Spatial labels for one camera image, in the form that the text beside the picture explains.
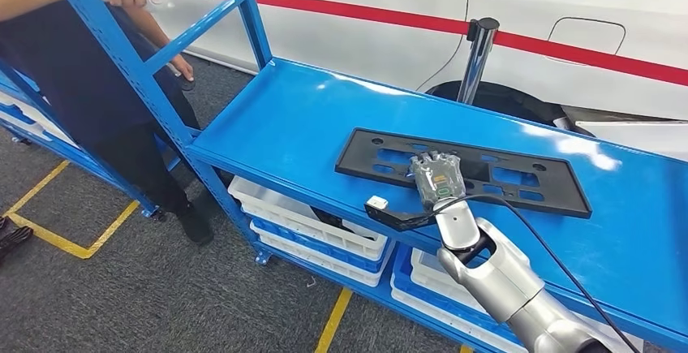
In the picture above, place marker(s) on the blue plastic crate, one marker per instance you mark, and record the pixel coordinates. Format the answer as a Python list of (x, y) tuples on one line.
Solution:
[(400, 270), (330, 251)]

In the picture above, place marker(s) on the black car tyre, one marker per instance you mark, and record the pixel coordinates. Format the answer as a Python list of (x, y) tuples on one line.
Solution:
[(505, 100)]

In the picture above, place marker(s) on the black part in crate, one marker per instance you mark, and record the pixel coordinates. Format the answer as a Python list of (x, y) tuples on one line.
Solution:
[(330, 219)]

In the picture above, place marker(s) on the person's black shoe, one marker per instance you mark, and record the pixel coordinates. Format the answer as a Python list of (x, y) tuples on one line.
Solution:
[(13, 237)]

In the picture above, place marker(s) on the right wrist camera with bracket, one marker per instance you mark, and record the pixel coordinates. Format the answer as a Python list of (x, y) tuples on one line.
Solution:
[(378, 202)]

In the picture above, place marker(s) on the yellow floor tape outline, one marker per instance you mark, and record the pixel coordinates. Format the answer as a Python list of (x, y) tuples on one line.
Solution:
[(75, 251)]

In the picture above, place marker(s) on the person's left forearm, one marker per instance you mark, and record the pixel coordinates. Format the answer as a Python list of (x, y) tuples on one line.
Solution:
[(156, 36)]

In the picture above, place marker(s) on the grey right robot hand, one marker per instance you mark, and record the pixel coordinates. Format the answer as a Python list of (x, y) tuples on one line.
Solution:
[(438, 181)]

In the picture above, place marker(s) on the black plastic mounting plate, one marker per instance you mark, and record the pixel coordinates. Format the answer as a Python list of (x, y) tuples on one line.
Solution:
[(559, 189)]

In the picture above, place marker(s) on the person's left hand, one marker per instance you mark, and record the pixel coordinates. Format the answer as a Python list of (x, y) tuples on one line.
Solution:
[(183, 66)]

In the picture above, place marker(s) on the small black handheld object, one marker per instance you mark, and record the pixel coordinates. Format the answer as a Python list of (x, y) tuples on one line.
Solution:
[(188, 84)]

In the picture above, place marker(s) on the chrome stanchion post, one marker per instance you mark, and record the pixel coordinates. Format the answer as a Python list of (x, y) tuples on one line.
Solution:
[(477, 60)]

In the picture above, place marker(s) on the blue metal shelf rack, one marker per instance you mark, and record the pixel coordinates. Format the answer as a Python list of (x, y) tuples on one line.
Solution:
[(301, 114), (123, 194)]

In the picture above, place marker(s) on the person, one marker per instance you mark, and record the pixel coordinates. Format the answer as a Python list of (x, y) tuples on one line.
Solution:
[(64, 71)]

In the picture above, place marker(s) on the white plastic crate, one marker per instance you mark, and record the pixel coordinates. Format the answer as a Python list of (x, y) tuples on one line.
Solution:
[(330, 265), (430, 272), (419, 307), (32, 119), (266, 200)]

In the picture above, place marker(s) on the white car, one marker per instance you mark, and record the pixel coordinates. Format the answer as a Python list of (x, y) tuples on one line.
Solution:
[(376, 55)]

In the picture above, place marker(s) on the red barrier belt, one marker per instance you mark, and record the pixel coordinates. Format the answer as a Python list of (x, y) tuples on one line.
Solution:
[(322, 6)]

